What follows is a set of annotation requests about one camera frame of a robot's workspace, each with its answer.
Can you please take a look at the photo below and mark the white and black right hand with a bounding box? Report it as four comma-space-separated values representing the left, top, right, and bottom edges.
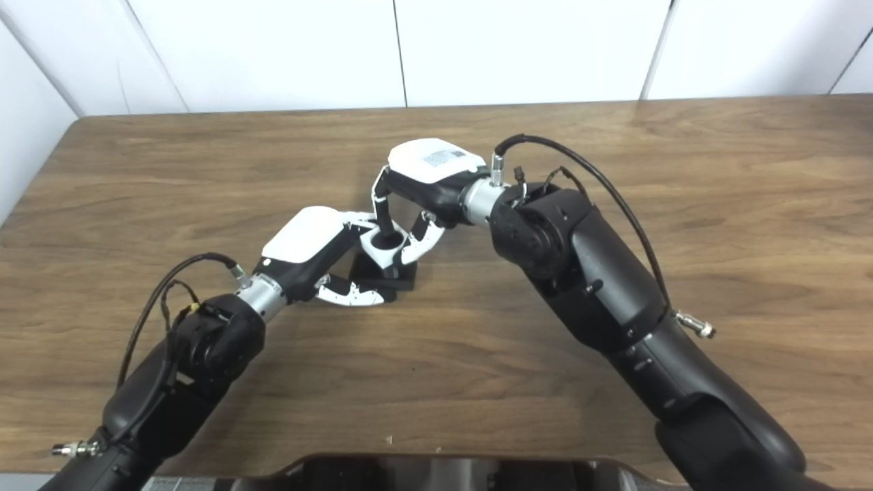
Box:
372, 138, 488, 267

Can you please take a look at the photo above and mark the white and black left hand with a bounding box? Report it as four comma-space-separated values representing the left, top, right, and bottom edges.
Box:
254, 206, 386, 308

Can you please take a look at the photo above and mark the white square piece with hole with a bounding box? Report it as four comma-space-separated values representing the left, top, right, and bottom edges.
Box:
358, 224, 410, 268

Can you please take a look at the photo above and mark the black peg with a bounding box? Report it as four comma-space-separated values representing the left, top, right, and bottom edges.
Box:
349, 232, 418, 304

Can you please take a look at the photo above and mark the dark robot torso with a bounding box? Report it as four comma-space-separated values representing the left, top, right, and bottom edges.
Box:
232, 453, 683, 491

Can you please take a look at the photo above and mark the thin right wrist wire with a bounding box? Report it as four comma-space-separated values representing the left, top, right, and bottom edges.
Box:
515, 166, 591, 205

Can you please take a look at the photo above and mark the thin wrist wire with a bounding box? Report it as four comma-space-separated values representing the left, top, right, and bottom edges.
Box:
515, 166, 591, 205
160, 280, 202, 335

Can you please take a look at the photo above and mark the thin left wrist wire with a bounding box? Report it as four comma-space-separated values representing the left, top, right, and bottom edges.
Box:
160, 280, 202, 335

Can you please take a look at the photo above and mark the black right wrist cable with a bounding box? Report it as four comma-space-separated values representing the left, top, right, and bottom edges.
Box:
491, 134, 717, 340

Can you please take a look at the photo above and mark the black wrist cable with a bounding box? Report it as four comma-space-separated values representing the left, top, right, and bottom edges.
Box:
51, 252, 253, 458
491, 134, 717, 340

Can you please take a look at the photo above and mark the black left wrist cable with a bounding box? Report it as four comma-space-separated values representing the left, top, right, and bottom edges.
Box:
51, 252, 253, 458

